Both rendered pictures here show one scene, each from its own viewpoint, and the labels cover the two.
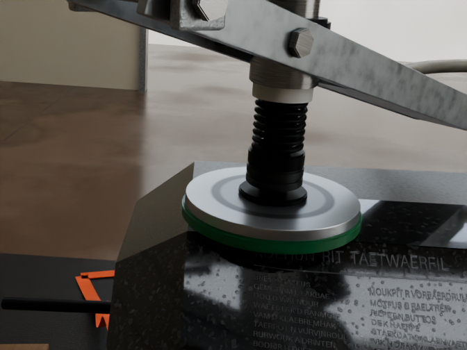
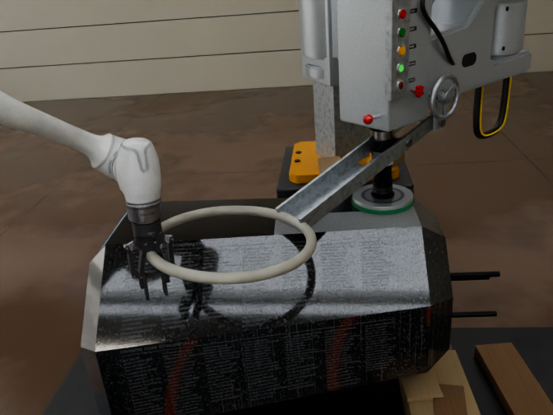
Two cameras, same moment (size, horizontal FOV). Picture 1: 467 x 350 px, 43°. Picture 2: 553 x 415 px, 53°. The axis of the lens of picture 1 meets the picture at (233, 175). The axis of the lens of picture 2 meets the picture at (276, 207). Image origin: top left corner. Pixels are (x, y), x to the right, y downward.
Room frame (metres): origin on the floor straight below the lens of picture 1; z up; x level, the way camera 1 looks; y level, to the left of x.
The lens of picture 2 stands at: (2.50, -0.18, 1.67)
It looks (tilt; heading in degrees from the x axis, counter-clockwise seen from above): 25 degrees down; 188
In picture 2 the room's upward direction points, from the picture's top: 5 degrees counter-clockwise
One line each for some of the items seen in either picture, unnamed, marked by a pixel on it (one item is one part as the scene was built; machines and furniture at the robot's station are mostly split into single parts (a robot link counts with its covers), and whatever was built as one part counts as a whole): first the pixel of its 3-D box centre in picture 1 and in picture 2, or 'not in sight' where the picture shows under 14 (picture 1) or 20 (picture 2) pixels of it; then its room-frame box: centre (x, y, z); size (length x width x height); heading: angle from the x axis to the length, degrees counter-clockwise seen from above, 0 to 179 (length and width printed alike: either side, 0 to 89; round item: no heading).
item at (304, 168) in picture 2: not in sight; (342, 158); (-0.01, -0.19, 0.76); 0.49 x 0.49 x 0.05; 1
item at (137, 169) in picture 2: not in sight; (137, 168); (1.24, -0.70, 1.21); 0.13 x 0.11 x 0.16; 37
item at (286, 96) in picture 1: (283, 81); not in sight; (0.68, -0.05, 1.01); 0.07 x 0.07 x 0.04
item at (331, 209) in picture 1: (272, 198); (382, 196); (0.68, -0.05, 0.87); 0.21 x 0.21 x 0.01
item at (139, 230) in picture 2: not in sight; (148, 234); (1.26, -0.70, 1.03); 0.08 x 0.07 x 0.09; 120
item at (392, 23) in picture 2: not in sight; (397, 50); (0.81, -0.02, 1.39); 0.08 x 0.03 x 0.28; 135
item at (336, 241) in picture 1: (272, 201); (382, 197); (0.68, -0.05, 0.86); 0.22 x 0.22 x 0.04
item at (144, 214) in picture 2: not in sight; (144, 208); (1.25, -0.70, 1.10); 0.09 x 0.09 x 0.06
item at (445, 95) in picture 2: not in sight; (436, 95); (0.68, 0.12, 1.22); 0.15 x 0.10 x 0.15; 135
